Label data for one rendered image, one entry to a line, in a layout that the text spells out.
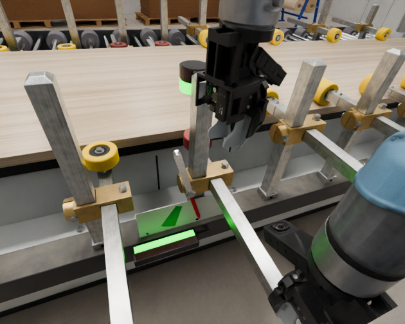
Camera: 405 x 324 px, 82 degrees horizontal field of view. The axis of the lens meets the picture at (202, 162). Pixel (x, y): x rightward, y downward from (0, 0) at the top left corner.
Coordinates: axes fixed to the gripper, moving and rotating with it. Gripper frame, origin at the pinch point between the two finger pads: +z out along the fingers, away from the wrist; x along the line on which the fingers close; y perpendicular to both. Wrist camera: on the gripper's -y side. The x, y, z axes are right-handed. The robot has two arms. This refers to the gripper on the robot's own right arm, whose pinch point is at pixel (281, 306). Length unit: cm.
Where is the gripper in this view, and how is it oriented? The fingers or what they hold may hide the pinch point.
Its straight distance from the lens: 48.8
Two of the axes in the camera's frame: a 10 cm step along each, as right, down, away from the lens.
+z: -0.7, 7.5, 6.5
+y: 3.6, 6.3, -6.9
